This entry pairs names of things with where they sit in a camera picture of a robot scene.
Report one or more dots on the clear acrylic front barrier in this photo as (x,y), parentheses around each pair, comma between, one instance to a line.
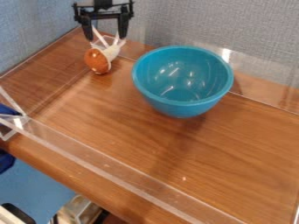
(152,190)

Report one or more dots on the blue plastic bowl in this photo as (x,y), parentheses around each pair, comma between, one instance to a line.
(181,79)

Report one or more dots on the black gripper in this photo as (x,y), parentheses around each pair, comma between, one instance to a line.
(88,10)

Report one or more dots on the clear acrylic back barrier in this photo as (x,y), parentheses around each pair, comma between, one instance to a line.
(263,80)

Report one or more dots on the clear acrylic barrier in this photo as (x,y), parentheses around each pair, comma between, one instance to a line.
(263,80)
(152,190)

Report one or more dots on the black and white object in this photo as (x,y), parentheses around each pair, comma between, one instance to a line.
(12,215)

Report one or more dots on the brown spotted toy mushroom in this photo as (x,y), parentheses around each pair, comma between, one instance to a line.
(99,58)

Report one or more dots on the clear acrylic corner bracket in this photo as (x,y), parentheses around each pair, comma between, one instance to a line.
(104,41)

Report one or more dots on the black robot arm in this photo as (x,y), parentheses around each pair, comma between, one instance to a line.
(89,10)

